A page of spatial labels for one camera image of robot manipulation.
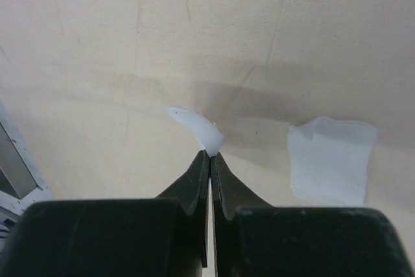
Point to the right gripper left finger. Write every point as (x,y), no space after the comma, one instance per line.
(163,236)

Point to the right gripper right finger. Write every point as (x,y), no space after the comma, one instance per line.
(254,238)

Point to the white gauze pad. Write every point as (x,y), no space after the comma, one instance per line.
(207,133)
(329,161)

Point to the beige surgical cloth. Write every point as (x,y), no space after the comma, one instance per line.
(87,83)

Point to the metal instrument tray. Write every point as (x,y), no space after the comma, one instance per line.
(17,177)

